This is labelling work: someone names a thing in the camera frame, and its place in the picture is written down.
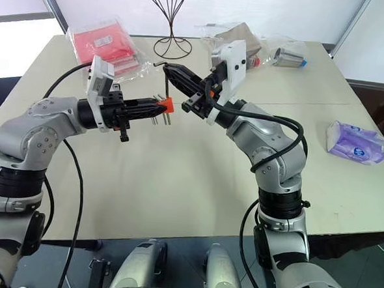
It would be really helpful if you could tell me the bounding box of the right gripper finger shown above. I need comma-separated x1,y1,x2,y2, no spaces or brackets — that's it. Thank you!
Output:
160,68,199,98
163,63,206,91

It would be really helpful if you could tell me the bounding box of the dark wire stand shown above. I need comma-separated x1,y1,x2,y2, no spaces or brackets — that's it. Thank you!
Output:
137,0,197,61

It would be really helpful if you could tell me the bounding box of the red package in clear bag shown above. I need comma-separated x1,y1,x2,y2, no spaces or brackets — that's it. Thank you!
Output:
64,11,156,85

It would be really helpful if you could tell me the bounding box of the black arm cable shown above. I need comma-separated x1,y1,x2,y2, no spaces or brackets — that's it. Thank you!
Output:
31,60,93,288
191,77,314,288

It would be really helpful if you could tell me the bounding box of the brown item in clear bag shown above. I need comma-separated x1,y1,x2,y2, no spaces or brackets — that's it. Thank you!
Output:
192,18,269,72

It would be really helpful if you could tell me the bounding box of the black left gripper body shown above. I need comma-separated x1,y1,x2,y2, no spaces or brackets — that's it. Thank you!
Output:
100,91,133,143

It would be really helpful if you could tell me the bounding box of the black bracket under table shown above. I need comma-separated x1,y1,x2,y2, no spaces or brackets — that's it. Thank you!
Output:
87,257,113,288

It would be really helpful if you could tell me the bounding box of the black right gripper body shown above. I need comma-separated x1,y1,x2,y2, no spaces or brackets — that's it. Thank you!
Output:
180,59,227,121

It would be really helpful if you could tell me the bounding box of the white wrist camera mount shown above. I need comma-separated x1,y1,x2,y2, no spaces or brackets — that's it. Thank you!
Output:
206,38,250,127
83,55,117,134

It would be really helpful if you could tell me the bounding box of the silver rounded robot leg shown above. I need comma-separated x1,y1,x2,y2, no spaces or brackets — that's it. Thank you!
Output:
202,242,249,288
109,236,169,288

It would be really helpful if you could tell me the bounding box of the long dark hex key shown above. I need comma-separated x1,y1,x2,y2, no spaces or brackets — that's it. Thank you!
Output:
150,60,172,100

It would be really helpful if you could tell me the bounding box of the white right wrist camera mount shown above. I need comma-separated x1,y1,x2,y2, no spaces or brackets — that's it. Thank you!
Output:
206,38,250,127

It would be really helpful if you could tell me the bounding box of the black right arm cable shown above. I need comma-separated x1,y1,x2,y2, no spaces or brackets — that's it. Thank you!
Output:
191,77,314,288

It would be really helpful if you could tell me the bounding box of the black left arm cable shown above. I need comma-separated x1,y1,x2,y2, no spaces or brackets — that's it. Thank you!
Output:
31,60,93,288

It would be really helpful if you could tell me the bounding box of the orange hex key holder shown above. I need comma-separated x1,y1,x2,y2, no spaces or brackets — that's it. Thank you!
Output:
156,96,176,114

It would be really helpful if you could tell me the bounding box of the purple tissue pack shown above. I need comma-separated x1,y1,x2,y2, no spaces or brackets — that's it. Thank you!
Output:
324,119,384,167

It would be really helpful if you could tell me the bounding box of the grey metal frame post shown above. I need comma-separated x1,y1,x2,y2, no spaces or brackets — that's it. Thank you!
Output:
25,0,72,35
329,0,368,61

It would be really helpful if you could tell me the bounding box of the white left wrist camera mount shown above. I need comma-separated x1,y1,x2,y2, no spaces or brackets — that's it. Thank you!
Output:
83,55,117,134

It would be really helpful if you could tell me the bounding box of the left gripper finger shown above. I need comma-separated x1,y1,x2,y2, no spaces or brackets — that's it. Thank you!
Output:
123,97,160,110
124,104,167,120

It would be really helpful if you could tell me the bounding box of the metal cylinder in clear bag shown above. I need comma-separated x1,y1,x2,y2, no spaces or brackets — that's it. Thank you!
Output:
258,33,314,71

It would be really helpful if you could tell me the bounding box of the dark brown furniture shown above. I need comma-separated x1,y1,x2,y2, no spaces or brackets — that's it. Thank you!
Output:
342,79,384,141

